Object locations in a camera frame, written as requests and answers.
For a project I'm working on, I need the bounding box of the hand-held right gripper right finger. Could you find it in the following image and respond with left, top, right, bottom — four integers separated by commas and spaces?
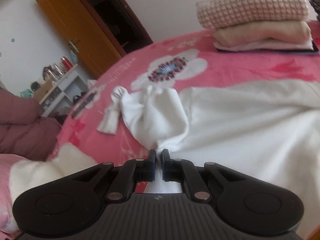
162, 149, 247, 202

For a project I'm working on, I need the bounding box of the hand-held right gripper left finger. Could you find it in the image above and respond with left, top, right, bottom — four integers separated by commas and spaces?
71, 149, 157, 203

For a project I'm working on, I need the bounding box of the white sweatshirt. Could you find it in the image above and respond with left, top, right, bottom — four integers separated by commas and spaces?
97, 80, 320, 233

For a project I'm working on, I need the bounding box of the stack of folded pink clothes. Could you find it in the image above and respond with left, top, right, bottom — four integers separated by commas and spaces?
216, 46, 320, 55

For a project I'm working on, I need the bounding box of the pink floral blanket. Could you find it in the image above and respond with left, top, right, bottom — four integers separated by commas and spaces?
0, 22, 320, 233

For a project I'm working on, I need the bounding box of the white shelf unit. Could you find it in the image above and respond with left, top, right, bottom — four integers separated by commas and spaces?
40, 64, 89, 118

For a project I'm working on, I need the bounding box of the cardboard box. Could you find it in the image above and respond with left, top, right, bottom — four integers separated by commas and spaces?
34, 79, 54, 101

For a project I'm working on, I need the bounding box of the red thermos bottle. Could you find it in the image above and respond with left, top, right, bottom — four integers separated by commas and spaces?
61, 57, 72, 71

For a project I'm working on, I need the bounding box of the mauve padded quilt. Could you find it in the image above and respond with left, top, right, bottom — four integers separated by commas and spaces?
0, 89, 62, 161

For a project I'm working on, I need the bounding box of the orange wooden door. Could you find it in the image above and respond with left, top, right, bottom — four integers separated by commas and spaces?
32, 0, 127, 80

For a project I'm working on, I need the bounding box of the beige folded garment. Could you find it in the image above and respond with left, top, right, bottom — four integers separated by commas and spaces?
214, 21, 312, 47

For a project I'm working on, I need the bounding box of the pink checked folded sweater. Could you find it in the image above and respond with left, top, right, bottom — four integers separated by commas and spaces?
196, 0, 310, 29

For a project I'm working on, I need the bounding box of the metal door handle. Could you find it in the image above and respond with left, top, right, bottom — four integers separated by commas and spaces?
68, 39, 80, 53

